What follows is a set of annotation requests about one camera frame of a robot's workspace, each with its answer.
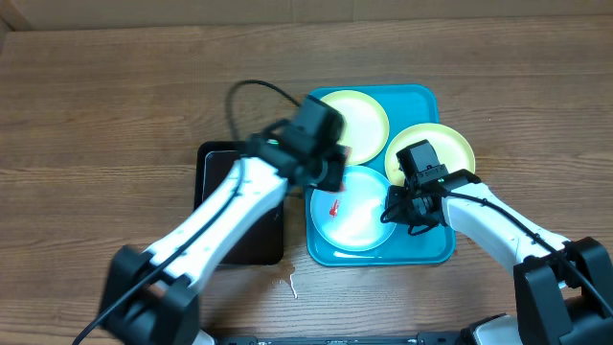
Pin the light blue plate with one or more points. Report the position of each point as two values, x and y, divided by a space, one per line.
350 219

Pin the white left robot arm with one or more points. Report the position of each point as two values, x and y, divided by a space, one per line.
153 297

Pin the yellow plate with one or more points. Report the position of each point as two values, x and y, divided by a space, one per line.
367 127
451 147

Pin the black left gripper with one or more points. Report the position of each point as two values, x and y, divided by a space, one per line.
327 179

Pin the teal plastic tray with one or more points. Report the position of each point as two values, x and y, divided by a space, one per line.
406 105

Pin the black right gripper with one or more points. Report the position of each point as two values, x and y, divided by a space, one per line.
401 215

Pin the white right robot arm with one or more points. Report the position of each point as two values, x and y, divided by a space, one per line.
562 288

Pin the black water tray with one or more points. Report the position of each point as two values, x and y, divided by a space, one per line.
263 243

